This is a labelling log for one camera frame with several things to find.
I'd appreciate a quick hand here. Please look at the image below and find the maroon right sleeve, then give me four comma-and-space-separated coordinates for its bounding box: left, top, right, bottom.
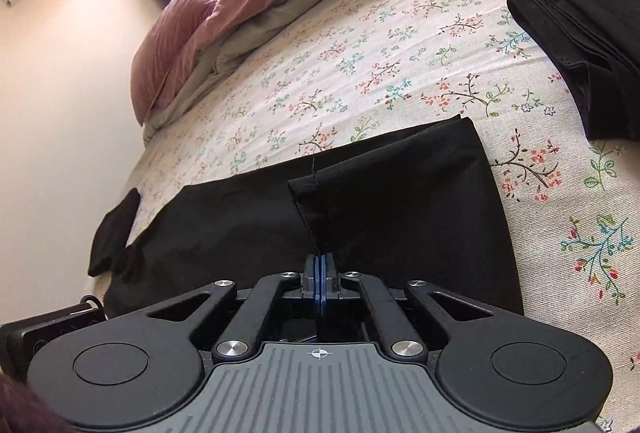
0, 375, 74, 433

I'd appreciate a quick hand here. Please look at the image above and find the small black folded cloth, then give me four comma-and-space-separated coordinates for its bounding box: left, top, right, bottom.
88, 188, 141, 277

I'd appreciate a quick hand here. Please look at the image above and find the small mauve velvet pillow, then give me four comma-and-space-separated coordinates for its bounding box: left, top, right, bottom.
130, 0, 218, 126

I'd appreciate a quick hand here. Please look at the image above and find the floral white bed sheet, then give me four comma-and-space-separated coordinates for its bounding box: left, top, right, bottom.
131, 0, 639, 432

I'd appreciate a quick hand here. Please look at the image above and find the folded black pants stack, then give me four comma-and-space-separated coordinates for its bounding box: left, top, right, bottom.
506, 0, 639, 141

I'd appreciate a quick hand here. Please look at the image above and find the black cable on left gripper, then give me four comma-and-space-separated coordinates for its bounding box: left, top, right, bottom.
78, 293, 106, 314

